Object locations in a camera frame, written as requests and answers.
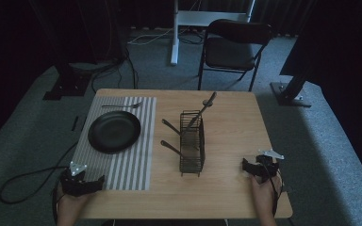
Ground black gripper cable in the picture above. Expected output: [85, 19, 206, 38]
[0, 140, 80, 205]
[261, 161, 285, 218]

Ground black folding chair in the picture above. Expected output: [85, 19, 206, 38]
[197, 18, 273, 92]

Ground white floor cable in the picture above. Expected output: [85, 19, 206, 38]
[126, 27, 174, 46]

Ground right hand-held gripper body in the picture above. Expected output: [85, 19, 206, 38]
[255, 148, 286, 184]

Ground black wire cutlery rack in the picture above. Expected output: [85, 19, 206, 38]
[178, 109, 206, 177]

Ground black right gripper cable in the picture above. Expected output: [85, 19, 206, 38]
[261, 161, 285, 218]

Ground metal stand base with pole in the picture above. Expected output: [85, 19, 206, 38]
[269, 73, 313, 108]

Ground black stand base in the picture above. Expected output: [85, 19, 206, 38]
[41, 61, 92, 102]

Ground black floor cables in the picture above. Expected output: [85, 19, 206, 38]
[90, 46, 140, 94]

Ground person's left hand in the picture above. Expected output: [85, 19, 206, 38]
[56, 182, 92, 218]

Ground person's right hand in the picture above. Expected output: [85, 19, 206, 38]
[249, 173, 283, 218]

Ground metal fork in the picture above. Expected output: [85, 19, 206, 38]
[101, 100, 144, 109]

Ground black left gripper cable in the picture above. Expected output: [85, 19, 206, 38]
[0, 140, 80, 205]

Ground black round plate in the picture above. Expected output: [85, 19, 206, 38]
[87, 110, 142, 155]

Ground dark-handled utensil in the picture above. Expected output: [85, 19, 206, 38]
[159, 139, 184, 158]
[161, 118, 183, 137]

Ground white desk frame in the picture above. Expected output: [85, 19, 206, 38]
[169, 0, 256, 67]

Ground grey striped placemat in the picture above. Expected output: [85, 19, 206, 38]
[71, 95, 157, 191]

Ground long dark-handled knife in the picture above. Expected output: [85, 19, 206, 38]
[182, 90, 218, 136]

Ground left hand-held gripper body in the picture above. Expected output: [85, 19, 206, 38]
[59, 161, 96, 198]

